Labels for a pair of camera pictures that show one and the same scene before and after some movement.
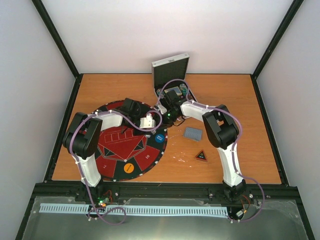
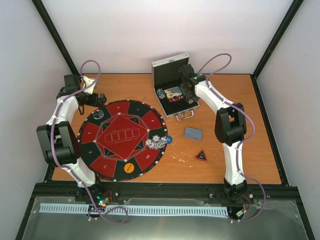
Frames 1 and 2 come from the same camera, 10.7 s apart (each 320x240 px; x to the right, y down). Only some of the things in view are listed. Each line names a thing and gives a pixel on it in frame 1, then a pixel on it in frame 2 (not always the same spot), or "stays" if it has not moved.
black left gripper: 140,133 to 100,102
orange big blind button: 129,168 stays
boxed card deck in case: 176,89 stays
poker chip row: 162,93 stays
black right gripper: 165,124 to 194,98
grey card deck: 194,133 stays
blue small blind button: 159,138 to 169,138
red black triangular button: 201,156 stays
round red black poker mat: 122,156 stays
